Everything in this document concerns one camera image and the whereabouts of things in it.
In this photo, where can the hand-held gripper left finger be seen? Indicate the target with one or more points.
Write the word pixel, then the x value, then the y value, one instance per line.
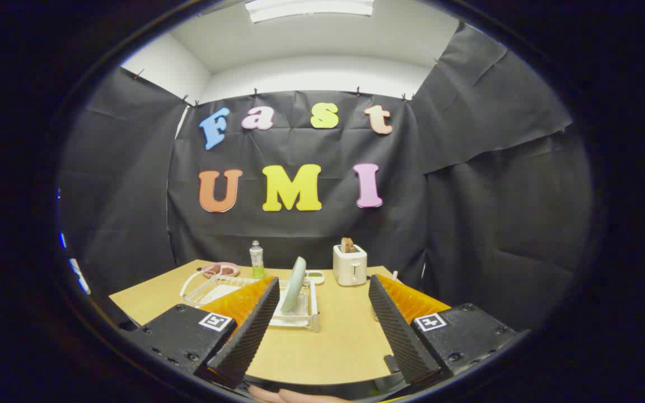
pixel 249 336

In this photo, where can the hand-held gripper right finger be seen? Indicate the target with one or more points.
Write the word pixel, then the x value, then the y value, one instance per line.
pixel 401 330

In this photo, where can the light green plate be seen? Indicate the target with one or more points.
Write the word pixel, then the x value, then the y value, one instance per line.
pixel 294 282

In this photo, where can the pink plate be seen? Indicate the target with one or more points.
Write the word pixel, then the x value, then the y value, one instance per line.
pixel 220 270

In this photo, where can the small white dish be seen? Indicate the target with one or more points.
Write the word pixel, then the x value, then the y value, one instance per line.
pixel 315 276

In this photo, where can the clear bottle with green liquid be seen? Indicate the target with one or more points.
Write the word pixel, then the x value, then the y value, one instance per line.
pixel 257 263

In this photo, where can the white toaster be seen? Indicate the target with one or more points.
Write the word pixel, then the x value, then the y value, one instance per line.
pixel 349 267

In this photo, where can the brown bread slice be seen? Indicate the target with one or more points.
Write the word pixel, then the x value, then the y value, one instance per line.
pixel 347 245

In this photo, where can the black backdrop cloth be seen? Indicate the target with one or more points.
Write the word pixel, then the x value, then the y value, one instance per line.
pixel 311 235

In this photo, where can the ceiling light panel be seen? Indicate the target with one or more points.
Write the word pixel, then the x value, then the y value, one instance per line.
pixel 308 8

